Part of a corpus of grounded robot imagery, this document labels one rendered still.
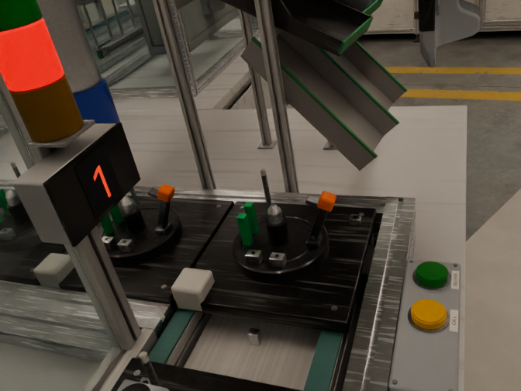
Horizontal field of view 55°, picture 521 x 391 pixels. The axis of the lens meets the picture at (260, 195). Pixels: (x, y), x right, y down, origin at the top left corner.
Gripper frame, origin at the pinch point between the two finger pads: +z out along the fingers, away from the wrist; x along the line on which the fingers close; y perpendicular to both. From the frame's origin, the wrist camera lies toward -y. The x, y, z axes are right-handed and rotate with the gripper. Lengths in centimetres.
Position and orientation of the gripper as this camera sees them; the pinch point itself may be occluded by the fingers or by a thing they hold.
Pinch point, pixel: (426, 55)
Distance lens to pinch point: 60.8
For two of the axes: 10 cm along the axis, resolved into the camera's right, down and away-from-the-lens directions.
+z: 1.6, 8.3, 5.3
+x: 3.2, -5.5, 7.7
